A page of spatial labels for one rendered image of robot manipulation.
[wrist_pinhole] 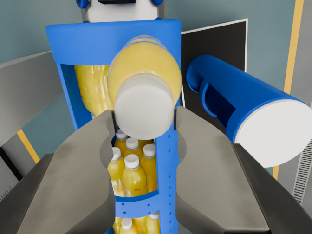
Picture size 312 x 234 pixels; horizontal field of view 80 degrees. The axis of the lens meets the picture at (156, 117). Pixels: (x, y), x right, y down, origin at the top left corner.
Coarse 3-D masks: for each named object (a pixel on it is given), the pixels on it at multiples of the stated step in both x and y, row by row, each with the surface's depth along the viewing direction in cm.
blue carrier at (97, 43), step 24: (72, 24) 30; (96, 24) 29; (120, 24) 29; (144, 24) 31; (168, 24) 34; (72, 48) 32; (96, 48) 31; (120, 48) 31; (168, 48) 35; (72, 72) 49; (72, 96) 48; (72, 120) 48; (168, 144) 45; (168, 168) 48; (168, 192) 52; (120, 216) 50; (168, 216) 56
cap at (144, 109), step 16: (144, 80) 12; (128, 96) 11; (144, 96) 11; (160, 96) 11; (128, 112) 12; (144, 112) 12; (160, 112) 12; (128, 128) 12; (144, 128) 12; (160, 128) 12
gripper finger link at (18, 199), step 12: (48, 156) 8; (36, 168) 8; (24, 180) 7; (36, 180) 7; (12, 192) 7; (24, 192) 7; (0, 204) 6; (12, 204) 6; (24, 204) 6; (0, 216) 6; (12, 216) 6; (24, 216) 6; (0, 228) 6; (12, 228) 6
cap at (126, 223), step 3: (123, 219) 70; (126, 219) 70; (129, 219) 70; (123, 222) 69; (126, 222) 69; (129, 222) 69; (123, 225) 68; (126, 225) 68; (129, 225) 68; (126, 228) 68
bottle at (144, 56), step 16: (128, 48) 16; (144, 48) 15; (160, 48) 16; (112, 64) 16; (128, 64) 14; (144, 64) 14; (160, 64) 14; (176, 64) 16; (112, 80) 15; (128, 80) 13; (160, 80) 13; (176, 80) 15; (112, 96) 15; (176, 96) 15
